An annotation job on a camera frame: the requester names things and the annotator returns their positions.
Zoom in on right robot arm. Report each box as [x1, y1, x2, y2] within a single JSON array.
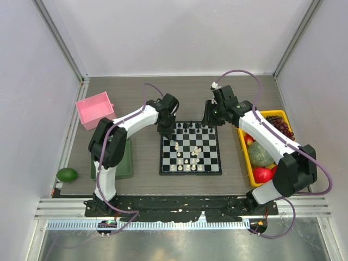
[[202, 83, 317, 214]]

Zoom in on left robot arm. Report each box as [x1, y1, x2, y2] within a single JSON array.
[[88, 94, 179, 216]]

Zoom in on black white chessboard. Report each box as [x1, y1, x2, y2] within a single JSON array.
[[159, 121, 222, 176]]

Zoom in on green cantaloupe melon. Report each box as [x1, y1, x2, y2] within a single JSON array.
[[247, 141, 274, 167]]

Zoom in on purple grape bunch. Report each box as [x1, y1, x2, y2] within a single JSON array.
[[266, 115, 295, 141]]

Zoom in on yellow plastic bin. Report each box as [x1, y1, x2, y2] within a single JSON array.
[[237, 110, 299, 187]]

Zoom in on green plastic tray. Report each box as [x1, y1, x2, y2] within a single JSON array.
[[90, 137, 134, 182]]

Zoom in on red apple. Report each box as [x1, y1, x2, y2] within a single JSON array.
[[253, 167, 274, 183]]

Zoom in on pink plastic box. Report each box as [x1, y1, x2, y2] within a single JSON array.
[[76, 91, 116, 131]]

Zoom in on green lime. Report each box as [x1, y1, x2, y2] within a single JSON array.
[[56, 167, 78, 183]]

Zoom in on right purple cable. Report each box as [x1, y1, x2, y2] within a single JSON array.
[[214, 70, 334, 239]]

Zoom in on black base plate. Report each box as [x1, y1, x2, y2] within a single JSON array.
[[84, 195, 278, 223]]

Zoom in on aluminium frame rail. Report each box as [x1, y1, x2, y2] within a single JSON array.
[[33, 1, 89, 84]]

